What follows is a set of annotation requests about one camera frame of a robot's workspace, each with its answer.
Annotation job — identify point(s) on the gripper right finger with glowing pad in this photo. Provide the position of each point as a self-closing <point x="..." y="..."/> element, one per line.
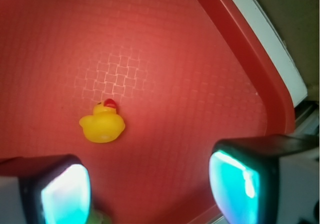
<point x="267" y="180"/>

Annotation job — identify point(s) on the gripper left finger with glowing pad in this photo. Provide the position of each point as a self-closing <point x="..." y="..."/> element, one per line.
<point x="44" y="190"/>

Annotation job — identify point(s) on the green plush frog toy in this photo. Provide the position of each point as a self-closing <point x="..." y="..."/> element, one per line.
<point x="97" y="217"/>

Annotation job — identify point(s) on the yellow rubber duck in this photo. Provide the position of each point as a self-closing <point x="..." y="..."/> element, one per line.
<point x="104" y="125"/>

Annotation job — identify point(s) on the red plastic tray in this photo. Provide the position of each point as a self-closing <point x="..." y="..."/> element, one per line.
<point x="183" y="73"/>

